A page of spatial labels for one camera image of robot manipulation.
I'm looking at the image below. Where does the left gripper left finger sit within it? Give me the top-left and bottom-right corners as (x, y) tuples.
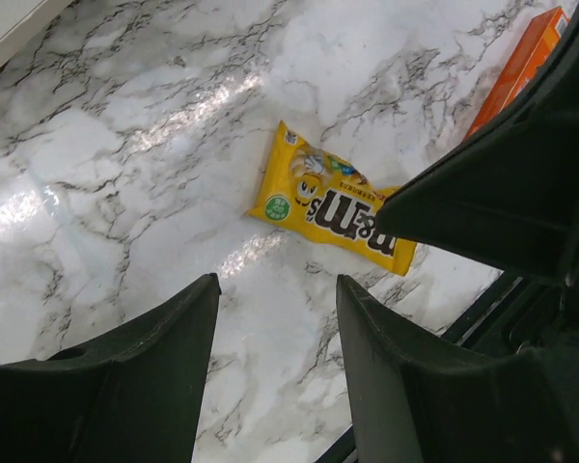
(0, 274), (221, 462)

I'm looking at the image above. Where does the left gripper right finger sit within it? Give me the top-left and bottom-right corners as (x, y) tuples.
(335, 274), (579, 463)

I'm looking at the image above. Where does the orange snack package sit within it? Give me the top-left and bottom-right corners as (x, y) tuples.
(465, 7), (568, 139)

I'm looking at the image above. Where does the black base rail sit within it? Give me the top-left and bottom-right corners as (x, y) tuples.
(317, 269), (579, 463)

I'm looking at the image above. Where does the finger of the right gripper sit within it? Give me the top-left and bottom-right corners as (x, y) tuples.
(375, 4), (579, 287)

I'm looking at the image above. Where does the white two-tier shelf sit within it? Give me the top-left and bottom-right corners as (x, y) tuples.
(0, 0), (69, 68)

